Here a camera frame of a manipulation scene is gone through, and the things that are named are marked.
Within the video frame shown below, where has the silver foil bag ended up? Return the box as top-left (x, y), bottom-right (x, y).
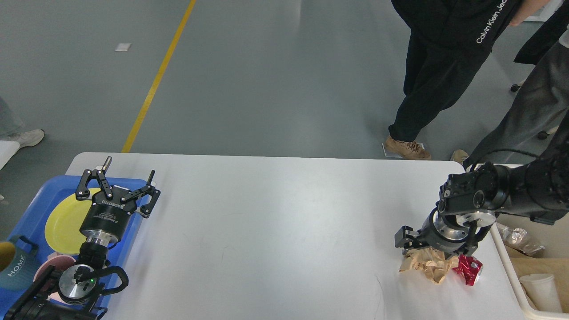
top-left (494, 222), bottom-right (546, 256)

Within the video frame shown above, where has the red wrapper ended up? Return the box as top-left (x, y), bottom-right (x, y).
top-left (452, 255), bottom-right (483, 286)

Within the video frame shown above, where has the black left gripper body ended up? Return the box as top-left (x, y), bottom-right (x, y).
top-left (79, 186), bottom-right (136, 244)

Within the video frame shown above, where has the pink mug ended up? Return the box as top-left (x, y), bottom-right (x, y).
top-left (34, 252), bottom-right (76, 305)

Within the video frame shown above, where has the person in grey trousers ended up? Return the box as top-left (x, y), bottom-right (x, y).
top-left (451, 0), bottom-right (569, 168)

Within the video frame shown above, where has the blue plastic tray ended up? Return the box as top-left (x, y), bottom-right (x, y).
top-left (0, 175), bottom-right (151, 320)

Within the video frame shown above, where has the white side table corner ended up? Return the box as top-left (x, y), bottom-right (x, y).
top-left (0, 140), bottom-right (20, 169)

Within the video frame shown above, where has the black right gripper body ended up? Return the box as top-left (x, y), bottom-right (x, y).
top-left (418, 208), bottom-right (481, 259)

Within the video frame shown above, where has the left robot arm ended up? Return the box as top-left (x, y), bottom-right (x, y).
top-left (1, 157), bottom-right (160, 320)

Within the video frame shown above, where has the person in black clothes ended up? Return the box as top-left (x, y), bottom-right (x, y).
top-left (384, 0), bottom-right (547, 160)

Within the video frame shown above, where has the brown paper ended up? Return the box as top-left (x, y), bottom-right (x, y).
top-left (400, 248), bottom-right (459, 284)

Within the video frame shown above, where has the white paper cup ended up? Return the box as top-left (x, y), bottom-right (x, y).
top-left (519, 273), bottom-right (562, 313)

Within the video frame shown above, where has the yellow plastic plate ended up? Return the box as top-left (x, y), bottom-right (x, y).
top-left (47, 194), bottom-right (92, 256)

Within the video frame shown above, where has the cream plastic bin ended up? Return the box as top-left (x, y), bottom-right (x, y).
top-left (466, 164), bottom-right (569, 320)

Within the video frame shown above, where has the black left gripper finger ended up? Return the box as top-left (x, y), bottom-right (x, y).
top-left (119, 169), bottom-right (160, 218)
top-left (75, 156), bottom-right (112, 200)

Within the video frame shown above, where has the brown paper bag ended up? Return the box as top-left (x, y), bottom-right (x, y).
top-left (506, 247), bottom-right (569, 313)

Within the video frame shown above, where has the teal green mug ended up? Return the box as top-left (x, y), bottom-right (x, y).
top-left (0, 235), bottom-right (41, 290)

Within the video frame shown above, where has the white furniture base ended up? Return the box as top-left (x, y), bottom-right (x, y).
top-left (524, 0), bottom-right (563, 22)

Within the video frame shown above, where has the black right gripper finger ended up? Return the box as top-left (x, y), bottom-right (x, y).
top-left (394, 226), bottom-right (423, 255)

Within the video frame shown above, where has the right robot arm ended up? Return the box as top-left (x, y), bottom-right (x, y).
top-left (394, 142), bottom-right (568, 259)

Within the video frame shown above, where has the person with white sneaker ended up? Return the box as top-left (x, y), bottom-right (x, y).
top-left (0, 97), bottom-right (45, 148)

